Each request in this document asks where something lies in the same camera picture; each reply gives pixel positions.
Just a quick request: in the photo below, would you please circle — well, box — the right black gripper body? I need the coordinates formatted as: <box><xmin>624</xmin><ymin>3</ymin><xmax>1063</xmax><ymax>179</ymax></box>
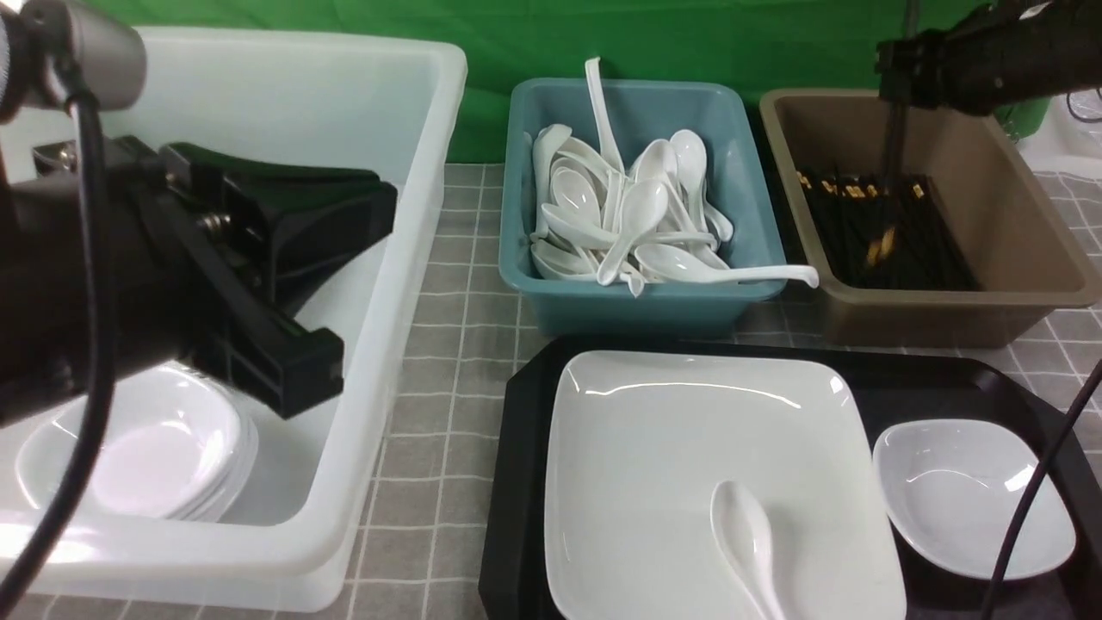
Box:
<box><xmin>876</xmin><ymin>30</ymin><xmax>952</xmax><ymax>109</ymax></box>

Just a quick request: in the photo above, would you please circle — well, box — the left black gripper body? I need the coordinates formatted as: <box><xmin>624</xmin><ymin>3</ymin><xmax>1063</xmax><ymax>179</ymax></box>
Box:
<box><xmin>1</xmin><ymin>138</ymin><xmax>184</xmax><ymax>426</ymax></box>

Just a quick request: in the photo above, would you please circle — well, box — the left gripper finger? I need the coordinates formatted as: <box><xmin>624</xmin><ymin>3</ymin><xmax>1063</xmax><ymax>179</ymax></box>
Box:
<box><xmin>160</xmin><ymin>142</ymin><xmax>399</xmax><ymax>314</ymax></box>
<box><xmin>138</xmin><ymin>191</ymin><xmax>345</xmax><ymax>418</ymax></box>

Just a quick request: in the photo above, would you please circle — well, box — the large white square plate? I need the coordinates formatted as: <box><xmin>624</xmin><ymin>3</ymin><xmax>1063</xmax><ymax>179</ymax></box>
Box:
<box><xmin>543</xmin><ymin>350</ymin><xmax>907</xmax><ymax>619</ymax></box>

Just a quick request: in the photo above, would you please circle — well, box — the small white bowl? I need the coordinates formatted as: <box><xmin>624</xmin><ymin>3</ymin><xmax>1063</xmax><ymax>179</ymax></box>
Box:
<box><xmin>873</xmin><ymin>418</ymin><xmax>1038</xmax><ymax>580</ymax></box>

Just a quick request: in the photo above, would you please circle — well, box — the white soup spoon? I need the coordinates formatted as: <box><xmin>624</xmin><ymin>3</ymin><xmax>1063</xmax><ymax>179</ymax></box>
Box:
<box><xmin>709</xmin><ymin>480</ymin><xmax>787</xmax><ymax>619</ymax></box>

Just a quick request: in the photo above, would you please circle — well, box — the black chopstick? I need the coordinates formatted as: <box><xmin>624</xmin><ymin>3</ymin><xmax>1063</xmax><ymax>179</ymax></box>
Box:
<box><xmin>867</xmin><ymin>104</ymin><xmax>907</xmax><ymax>268</ymax></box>

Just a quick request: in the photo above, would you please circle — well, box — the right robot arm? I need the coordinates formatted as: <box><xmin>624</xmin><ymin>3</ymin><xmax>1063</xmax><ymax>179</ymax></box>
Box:
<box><xmin>875</xmin><ymin>1</ymin><xmax>1101</xmax><ymax>116</ymax></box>

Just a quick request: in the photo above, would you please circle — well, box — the large translucent white bin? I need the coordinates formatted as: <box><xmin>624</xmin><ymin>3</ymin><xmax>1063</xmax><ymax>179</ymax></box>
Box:
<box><xmin>31</xmin><ymin>25</ymin><xmax>467</xmax><ymax>612</ymax></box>

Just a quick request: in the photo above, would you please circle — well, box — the stack of small white bowls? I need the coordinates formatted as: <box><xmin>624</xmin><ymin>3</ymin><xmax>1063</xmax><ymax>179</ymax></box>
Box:
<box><xmin>3</xmin><ymin>363</ymin><xmax>267</xmax><ymax>522</ymax></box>

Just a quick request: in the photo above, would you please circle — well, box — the green backdrop cloth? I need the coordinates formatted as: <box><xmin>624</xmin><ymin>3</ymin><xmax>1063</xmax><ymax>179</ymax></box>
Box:
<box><xmin>100</xmin><ymin>1</ymin><xmax>905</xmax><ymax>164</ymax></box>

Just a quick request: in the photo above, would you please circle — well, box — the bundle of black chopsticks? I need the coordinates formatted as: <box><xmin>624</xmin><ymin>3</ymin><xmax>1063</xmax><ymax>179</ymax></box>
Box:
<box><xmin>796</xmin><ymin>168</ymin><xmax>981</xmax><ymax>293</ymax></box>

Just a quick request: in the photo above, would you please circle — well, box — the brown plastic bin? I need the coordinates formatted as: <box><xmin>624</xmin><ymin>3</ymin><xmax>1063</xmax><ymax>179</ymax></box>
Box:
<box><xmin>758</xmin><ymin>88</ymin><xmax>1099</xmax><ymax>348</ymax></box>

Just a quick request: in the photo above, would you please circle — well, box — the teal plastic bin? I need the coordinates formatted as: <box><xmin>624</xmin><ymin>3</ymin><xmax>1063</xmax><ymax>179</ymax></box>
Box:
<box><xmin>498</xmin><ymin>77</ymin><xmax>786</xmax><ymax>337</ymax></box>

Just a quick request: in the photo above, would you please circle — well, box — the pile of white spoons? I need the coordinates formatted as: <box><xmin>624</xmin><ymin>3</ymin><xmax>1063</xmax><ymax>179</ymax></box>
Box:
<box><xmin>529</xmin><ymin>123</ymin><xmax>734</xmax><ymax>283</ymax></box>

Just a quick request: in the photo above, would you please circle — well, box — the white spoon centre of pile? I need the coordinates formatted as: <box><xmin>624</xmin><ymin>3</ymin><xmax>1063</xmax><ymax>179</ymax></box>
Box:
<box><xmin>596</xmin><ymin>180</ymin><xmax>669</xmax><ymax>286</ymax></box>

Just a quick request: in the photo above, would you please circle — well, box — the white spoon overhanging bin edge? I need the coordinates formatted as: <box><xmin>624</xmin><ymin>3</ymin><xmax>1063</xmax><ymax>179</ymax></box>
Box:
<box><xmin>634</xmin><ymin>244</ymin><xmax>821</xmax><ymax>289</ymax></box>

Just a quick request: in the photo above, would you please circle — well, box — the black serving tray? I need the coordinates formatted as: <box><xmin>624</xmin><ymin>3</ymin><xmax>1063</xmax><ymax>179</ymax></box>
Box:
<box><xmin>479</xmin><ymin>335</ymin><xmax>1101</xmax><ymax>619</ymax></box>

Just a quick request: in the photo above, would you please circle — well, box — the upright white spoon in bin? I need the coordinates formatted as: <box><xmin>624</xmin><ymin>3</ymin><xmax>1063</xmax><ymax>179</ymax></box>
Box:
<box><xmin>584</xmin><ymin>58</ymin><xmax>625</xmax><ymax>173</ymax></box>

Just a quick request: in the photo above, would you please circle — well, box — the left black camera cable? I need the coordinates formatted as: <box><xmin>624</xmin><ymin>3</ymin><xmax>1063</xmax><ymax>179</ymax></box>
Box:
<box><xmin>0</xmin><ymin>52</ymin><xmax>117</xmax><ymax>617</ymax></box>

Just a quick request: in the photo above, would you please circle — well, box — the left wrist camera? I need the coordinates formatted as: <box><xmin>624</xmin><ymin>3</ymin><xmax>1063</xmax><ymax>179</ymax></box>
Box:
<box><xmin>1</xmin><ymin>1</ymin><xmax>148</xmax><ymax>123</ymax></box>

